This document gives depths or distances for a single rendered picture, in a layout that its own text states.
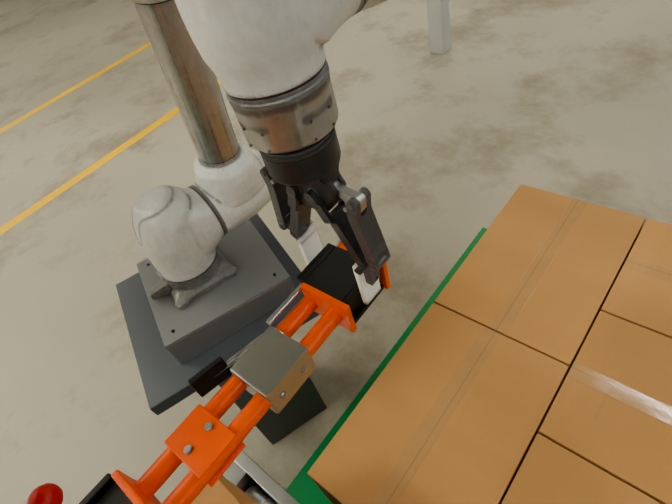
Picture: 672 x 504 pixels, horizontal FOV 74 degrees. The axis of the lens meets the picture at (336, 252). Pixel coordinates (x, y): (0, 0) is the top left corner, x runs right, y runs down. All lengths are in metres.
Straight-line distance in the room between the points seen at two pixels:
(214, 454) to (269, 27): 0.38
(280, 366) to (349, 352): 1.48
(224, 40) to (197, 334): 0.92
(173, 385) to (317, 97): 0.96
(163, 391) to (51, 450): 1.25
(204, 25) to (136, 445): 1.97
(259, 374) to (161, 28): 0.67
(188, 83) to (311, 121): 0.64
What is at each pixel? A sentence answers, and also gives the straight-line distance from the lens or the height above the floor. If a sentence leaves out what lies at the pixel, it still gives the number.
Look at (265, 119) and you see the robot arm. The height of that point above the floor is 1.51.
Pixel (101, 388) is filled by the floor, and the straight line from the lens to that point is 2.45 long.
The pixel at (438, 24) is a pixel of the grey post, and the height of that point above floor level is 0.23.
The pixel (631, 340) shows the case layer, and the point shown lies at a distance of 1.39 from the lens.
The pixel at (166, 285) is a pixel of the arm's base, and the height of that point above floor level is 0.88.
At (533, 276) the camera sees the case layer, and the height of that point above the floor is 0.54.
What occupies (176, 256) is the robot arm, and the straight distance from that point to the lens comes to 1.15.
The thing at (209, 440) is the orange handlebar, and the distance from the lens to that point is 0.51.
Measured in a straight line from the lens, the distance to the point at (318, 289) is 0.55.
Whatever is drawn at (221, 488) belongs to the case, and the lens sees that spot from 0.84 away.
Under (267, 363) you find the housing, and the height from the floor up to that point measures 1.26.
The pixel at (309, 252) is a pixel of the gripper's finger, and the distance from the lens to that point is 0.57.
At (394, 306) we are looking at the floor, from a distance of 2.07.
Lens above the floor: 1.68
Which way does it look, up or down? 46 degrees down
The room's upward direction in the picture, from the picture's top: 18 degrees counter-clockwise
